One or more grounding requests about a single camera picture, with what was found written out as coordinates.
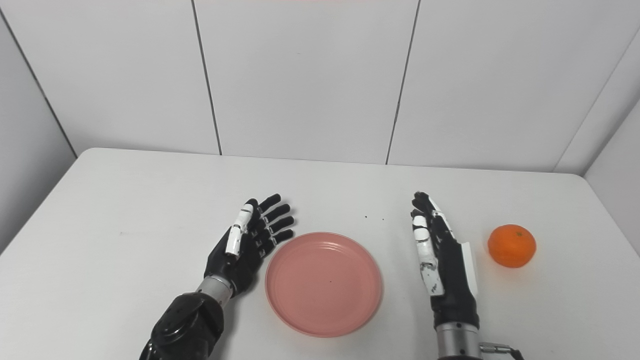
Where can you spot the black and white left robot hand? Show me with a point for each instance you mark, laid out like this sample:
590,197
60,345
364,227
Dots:
240,255

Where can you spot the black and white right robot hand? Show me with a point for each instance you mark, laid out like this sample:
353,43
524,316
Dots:
450,270

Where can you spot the orange fruit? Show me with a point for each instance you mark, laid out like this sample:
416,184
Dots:
512,246

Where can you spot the pink round plate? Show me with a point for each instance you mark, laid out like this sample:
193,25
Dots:
324,284

